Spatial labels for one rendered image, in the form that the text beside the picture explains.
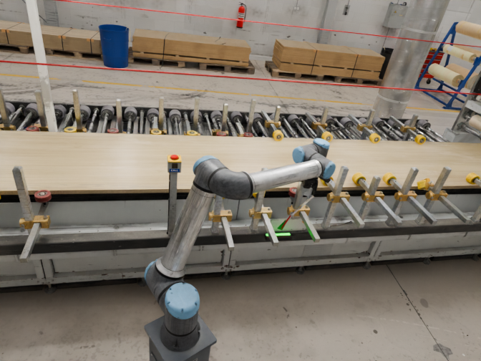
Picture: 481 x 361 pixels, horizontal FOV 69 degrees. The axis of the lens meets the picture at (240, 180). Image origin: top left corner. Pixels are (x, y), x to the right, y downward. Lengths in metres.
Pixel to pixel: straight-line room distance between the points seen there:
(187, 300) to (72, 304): 1.31
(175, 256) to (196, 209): 0.26
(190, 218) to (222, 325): 1.24
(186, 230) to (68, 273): 1.35
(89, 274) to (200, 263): 0.78
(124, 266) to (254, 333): 1.03
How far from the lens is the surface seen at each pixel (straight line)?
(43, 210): 2.21
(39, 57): 2.74
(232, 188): 1.37
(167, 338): 1.77
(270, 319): 2.70
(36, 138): 2.82
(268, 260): 2.84
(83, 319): 2.70
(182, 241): 1.59
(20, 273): 2.82
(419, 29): 5.73
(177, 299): 1.62
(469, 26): 9.20
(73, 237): 2.20
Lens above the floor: 2.15
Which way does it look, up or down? 33 degrees down
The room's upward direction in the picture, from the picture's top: 9 degrees clockwise
